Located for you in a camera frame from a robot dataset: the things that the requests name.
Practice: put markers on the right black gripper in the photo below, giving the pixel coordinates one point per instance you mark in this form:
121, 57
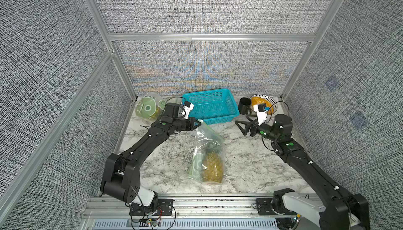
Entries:
250, 126

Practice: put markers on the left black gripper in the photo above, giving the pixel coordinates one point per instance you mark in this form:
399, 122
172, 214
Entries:
190, 125

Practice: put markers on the clear green zip-top bag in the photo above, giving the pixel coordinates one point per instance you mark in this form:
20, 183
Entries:
205, 139

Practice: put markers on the yellow pineapple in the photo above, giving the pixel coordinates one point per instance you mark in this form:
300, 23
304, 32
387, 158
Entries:
213, 166

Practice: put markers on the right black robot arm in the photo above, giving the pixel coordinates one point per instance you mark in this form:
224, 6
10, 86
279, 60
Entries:
337, 209

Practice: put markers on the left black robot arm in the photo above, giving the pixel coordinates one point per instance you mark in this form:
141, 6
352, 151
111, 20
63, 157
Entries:
121, 175

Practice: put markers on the black mug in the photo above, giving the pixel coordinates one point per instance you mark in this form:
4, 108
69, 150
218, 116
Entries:
244, 106

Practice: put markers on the teal plastic basket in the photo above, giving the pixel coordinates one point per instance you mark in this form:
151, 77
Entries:
213, 106

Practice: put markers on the patterned bowl with yellow food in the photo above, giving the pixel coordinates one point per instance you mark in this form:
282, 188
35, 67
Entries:
263, 99

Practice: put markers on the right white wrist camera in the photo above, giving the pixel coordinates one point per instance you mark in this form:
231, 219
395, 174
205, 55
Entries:
261, 111

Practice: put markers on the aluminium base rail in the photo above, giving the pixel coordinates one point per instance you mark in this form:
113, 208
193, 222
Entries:
206, 212

